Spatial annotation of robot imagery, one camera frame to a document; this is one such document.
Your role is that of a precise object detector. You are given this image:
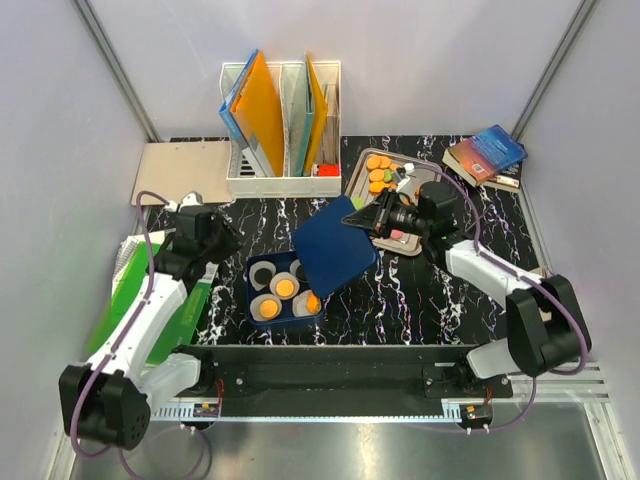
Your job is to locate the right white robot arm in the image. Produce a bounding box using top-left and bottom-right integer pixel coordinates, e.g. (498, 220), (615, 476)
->
(342, 181), (591, 397)

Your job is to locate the black marble mat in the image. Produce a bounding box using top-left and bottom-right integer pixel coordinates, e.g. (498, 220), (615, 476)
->
(188, 135), (539, 346)

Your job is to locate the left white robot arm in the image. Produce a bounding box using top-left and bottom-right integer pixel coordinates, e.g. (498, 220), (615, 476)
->
(58, 191), (241, 458)

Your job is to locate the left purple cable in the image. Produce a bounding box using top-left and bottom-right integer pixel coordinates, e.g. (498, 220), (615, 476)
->
(67, 189), (181, 459)

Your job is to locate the purple cable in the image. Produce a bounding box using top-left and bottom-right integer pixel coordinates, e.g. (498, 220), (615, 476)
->
(67, 189), (181, 459)
(404, 163), (591, 376)

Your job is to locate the beige clipboard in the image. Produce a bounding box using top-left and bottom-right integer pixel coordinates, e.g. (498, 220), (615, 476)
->
(131, 141), (232, 205)

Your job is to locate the white paper cup centre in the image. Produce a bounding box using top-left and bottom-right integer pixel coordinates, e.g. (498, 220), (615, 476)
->
(269, 272), (300, 300)

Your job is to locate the orange folder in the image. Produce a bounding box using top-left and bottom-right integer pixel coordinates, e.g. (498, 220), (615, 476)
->
(231, 50), (285, 177)
(303, 52), (328, 175)

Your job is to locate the blue tin lid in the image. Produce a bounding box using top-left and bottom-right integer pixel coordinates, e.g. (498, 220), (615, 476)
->
(292, 195), (378, 298)

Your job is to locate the white paper cup bottom-right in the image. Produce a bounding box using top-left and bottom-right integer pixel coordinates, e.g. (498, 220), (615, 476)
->
(292, 290), (321, 318)

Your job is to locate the white paper cup top-right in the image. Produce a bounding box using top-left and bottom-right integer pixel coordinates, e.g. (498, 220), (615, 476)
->
(289, 259), (307, 282)

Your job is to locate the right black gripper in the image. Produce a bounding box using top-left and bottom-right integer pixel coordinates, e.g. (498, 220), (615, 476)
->
(342, 188), (430, 240)

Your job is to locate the orange folder left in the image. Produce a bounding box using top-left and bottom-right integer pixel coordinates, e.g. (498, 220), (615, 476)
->
(231, 50), (285, 177)

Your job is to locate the orange folder right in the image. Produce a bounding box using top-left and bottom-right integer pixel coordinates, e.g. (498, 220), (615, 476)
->
(303, 52), (328, 175)

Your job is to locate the white paper cup bottom-left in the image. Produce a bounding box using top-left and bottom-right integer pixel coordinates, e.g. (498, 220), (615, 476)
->
(249, 294), (282, 322)

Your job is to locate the metal baking tray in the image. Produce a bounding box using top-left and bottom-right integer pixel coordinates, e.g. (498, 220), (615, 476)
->
(345, 148), (442, 257)

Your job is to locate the blue cookie tin box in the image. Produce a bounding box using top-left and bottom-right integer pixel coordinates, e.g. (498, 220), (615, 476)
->
(246, 251), (325, 330)

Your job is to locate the black round cookie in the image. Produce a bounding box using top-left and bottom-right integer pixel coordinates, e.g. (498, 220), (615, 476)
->
(255, 269), (272, 284)
(296, 267), (307, 282)

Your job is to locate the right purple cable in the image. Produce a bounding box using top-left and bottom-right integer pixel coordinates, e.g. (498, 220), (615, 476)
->
(404, 163), (591, 376)

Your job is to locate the lower paperback book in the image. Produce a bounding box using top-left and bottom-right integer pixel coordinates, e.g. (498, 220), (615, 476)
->
(442, 149), (523, 193)

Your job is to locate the orange round cookie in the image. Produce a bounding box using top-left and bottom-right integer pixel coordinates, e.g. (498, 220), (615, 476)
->
(275, 279), (296, 297)
(259, 299), (280, 320)

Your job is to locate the blue cover book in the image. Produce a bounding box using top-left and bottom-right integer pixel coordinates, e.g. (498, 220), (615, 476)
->
(445, 125), (528, 183)

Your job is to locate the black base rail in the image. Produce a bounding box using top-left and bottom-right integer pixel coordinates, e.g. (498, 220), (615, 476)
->
(187, 345), (514, 422)

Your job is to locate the white paper cup top-left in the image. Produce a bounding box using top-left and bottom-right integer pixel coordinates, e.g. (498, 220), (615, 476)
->
(249, 261), (277, 291)

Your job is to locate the green round cookie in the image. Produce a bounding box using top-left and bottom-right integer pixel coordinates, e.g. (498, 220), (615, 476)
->
(351, 197), (364, 210)

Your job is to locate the white file organizer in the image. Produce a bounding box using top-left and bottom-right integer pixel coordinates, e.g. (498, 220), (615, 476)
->
(227, 61), (343, 198)

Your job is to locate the red small box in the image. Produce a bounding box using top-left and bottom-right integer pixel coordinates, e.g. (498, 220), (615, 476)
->
(317, 164), (340, 177)

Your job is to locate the green folder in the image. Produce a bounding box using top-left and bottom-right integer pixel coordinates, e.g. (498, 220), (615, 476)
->
(87, 235), (218, 365)

